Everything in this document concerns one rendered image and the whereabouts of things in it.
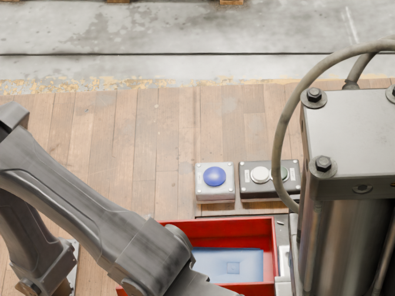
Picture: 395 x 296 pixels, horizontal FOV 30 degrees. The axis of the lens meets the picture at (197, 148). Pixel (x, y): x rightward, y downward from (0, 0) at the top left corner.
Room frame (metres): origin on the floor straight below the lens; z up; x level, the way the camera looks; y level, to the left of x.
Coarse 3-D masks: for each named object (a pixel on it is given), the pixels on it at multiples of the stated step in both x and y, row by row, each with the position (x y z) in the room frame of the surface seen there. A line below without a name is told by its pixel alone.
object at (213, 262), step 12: (192, 252) 0.59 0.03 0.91; (204, 252) 0.59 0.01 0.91; (216, 252) 0.59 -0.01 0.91; (228, 252) 0.59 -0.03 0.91; (240, 252) 0.59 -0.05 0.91; (252, 252) 0.58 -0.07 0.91; (204, 264) 0.57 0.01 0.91; (216, 264) 0.57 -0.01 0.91; (240, 264) 0.56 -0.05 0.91; (252, 264) 0.56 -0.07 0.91; (216, 276) 0.55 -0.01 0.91; (228, 276) 0.54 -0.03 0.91; (240, 276) 0.54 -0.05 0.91; (252, 276) 0.54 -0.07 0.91
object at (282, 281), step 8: (280, 248) 0.46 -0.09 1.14; (288, 248) 0.46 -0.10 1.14; (280, 256) 0.45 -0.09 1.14; (288, 256) 0.45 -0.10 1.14; (280, 264) 0.43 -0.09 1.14; (280, 272) 0.42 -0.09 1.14; (288, 272) 0.42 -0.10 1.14; (280, 280) 0.39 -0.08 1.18; (288, 280) 0.39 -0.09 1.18; (280, 288) 0.38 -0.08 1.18; (288, 288) 0.38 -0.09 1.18
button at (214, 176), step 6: (210, 168) 0.74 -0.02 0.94; (216, 168) 0.74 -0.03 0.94; (204, 174) 0.73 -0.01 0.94; (210, 174) 0.72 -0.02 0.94; (216, 174) 0.72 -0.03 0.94; (222, 174) 0.72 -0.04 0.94; (204, 180) 0.72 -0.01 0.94; (210, 180) 0.71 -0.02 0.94; (216, 180) 0.71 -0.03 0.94; (222, 180) 0.71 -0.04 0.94
